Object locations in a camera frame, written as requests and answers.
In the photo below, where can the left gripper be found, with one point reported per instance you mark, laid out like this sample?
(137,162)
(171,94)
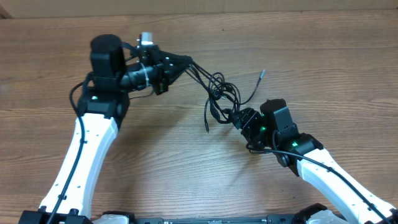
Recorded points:
(163,73)

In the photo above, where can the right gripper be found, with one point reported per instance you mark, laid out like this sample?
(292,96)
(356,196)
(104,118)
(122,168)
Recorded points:
(249,120)

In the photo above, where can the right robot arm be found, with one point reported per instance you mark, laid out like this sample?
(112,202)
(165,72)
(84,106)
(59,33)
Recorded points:
(272,130)

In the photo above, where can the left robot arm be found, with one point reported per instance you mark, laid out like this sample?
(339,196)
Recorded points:
(118,69)

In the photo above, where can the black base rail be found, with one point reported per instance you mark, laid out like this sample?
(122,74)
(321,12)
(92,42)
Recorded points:
(113,217)

